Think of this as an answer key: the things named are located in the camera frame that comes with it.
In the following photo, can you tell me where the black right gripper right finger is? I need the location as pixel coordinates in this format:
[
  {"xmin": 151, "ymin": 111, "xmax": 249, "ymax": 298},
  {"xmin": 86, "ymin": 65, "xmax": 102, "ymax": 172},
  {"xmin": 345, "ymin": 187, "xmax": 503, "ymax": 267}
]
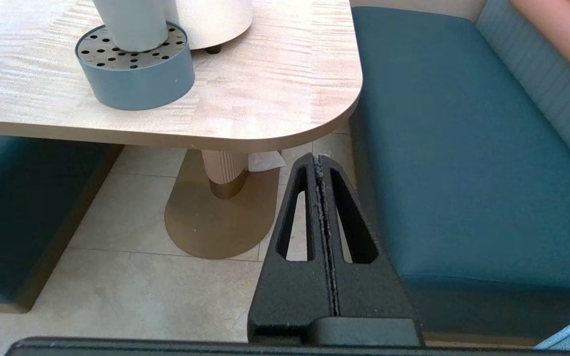
[{"xmin": 321, "ymin": 156, "xmax": 418, "ymax": 318}]

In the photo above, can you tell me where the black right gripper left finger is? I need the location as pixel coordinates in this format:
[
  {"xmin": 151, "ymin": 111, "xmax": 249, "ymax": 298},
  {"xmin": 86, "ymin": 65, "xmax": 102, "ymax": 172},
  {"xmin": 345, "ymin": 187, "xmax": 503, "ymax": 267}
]
[{"xmin": 248, "ymin": 153, "xmax": 337, "ymax": 343}]

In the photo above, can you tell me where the light grey plastic cup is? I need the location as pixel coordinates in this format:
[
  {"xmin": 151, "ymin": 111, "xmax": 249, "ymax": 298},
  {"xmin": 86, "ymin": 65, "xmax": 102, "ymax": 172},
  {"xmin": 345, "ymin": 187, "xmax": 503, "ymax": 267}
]
[{"xmin": 92, "ymin": 0, "xmax": 177, "ymax": 53}]

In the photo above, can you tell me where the white crumpled paper scrap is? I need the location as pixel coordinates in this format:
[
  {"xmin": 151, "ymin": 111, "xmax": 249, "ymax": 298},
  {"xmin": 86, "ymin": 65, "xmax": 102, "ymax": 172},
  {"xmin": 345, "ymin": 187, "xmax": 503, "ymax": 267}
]
[{"xmin": 248, "ymin": 151, "xmax": 287, "ymax": 172}]

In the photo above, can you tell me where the blue ribbed booth bench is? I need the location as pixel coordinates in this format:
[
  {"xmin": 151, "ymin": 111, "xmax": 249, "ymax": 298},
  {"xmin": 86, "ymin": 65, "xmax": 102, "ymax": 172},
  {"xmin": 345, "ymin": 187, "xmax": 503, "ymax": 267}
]
[
  {"xmin": 0, "ymin": 133, "xmax": 123, "ymax": 313},
  {"xmin": 349, "ymin": 0, "xmax": 570, "ymax": 343}
]

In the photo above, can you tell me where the large blue perforated drip tray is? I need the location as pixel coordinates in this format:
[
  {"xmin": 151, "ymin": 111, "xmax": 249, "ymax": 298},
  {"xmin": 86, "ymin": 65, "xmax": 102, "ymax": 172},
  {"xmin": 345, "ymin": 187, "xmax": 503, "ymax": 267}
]
[{"xmin": 75, "ymin": 22, "xmax": 196, "ymax": 111}]

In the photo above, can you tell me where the large clear water dispenser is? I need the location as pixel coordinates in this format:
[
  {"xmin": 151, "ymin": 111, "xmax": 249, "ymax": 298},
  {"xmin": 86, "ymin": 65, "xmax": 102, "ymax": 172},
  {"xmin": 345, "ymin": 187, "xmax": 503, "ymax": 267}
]
[{"xmin": 166, "ymin": 0, "xmax": 255, "ymax": 54}]

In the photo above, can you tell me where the pink bolster cushion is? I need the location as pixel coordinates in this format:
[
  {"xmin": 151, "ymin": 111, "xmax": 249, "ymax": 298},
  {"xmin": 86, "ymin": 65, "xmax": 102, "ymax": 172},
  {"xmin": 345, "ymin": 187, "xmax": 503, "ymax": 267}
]
[{"xmin": 510, "ymin": 0, "xmax": 570, "ymax": 92}]

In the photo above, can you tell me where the gold oval table base plate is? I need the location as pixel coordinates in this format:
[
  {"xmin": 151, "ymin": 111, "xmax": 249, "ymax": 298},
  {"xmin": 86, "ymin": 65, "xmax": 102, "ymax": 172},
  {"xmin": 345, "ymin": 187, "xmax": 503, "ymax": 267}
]
[{"xmin": 164, "ymin": 148, "xmax": 286, "ymax": 260}]

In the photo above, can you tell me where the beige fluted table pedestal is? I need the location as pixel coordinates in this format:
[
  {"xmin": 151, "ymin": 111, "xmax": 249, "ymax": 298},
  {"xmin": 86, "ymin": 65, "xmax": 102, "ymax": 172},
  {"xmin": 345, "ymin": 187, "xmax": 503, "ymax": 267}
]
[{"xmin": 201, "ymin": 148, "xmax": 250, "ymax": 200}]

